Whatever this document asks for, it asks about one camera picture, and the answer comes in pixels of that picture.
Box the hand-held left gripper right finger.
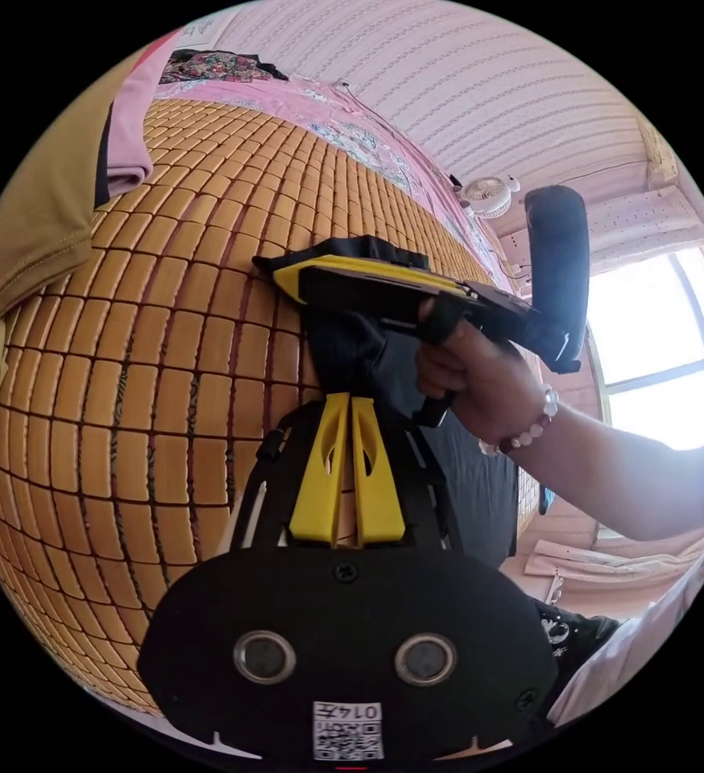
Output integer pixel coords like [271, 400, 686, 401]
[351, 396, 405, 543]

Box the floral patterned garment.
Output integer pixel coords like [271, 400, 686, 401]
[158, 49, 291, 86]

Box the person's right hand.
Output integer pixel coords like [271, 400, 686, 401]
[415, 300, 561, 458]

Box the person's body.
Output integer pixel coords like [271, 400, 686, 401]
[527, 531, 704, 733]

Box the window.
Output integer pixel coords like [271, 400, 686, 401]
[586, 246, 704, 453]

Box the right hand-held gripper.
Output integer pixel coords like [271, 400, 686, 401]
[271, 255, 583, 428]

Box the pile of clothes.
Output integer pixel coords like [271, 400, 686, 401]
[0, 33, 179, 449]

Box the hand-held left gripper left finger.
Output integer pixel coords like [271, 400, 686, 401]
[288, 391, 351, 543]

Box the person's right forearm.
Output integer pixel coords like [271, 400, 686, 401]
[503, 401, 704, 544]

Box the pink dotted curtain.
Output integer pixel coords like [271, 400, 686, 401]
[586, 184, 704, 278]

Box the black short sleeve shirt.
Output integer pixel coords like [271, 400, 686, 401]
[251, 235, 521, 572]

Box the small white fan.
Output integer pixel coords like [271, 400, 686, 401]
[459, 173, 523, 220]

